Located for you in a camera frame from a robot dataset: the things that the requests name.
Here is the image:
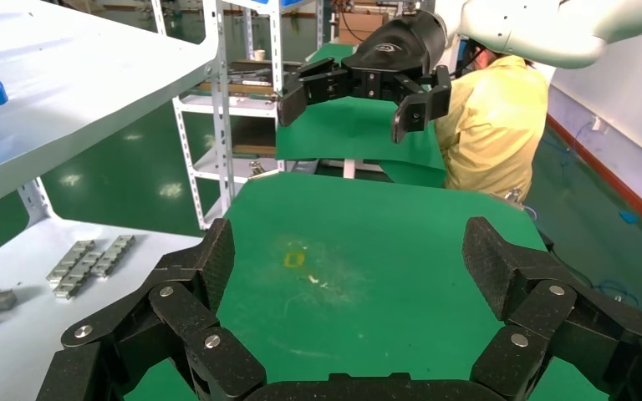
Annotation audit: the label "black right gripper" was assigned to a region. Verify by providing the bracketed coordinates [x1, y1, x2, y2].
[276, 9, 453, 145]

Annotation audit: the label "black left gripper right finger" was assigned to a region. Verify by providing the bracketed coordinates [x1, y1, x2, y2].
[463, 216, 642, 401]

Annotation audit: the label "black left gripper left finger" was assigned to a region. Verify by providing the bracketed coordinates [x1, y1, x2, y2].
[35, 218, 267, 401]

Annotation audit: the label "green cloth on background table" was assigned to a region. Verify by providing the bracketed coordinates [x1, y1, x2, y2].
[275, 43, 447, 188]

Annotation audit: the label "brown cardboard box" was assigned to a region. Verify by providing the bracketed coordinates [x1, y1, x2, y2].
[337, 12, 390, 45]

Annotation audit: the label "toothed grey metal bar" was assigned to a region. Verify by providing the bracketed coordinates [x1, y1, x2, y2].
[46, 240, 97, 287]
[53, 250, 104, 301]
[90, 235, 136, 278]

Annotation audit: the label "dark tools on rack shelf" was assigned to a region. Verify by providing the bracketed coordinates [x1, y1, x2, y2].
[227, 59, 305, 89]

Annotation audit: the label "person in yellow coat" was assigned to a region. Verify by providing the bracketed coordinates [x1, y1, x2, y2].
[434, 38, 550, 204]

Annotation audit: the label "white background shelf rack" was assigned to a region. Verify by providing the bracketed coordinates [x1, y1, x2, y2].
[151, 0, 328, 231]

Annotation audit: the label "white metal shelf rack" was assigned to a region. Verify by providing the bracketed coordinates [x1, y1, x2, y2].
[0, 0, 235, 401]

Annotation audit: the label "blue floor cable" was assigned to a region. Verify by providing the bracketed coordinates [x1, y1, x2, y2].
[541, 121, 594, 168]
[596, 278, 642, 312]

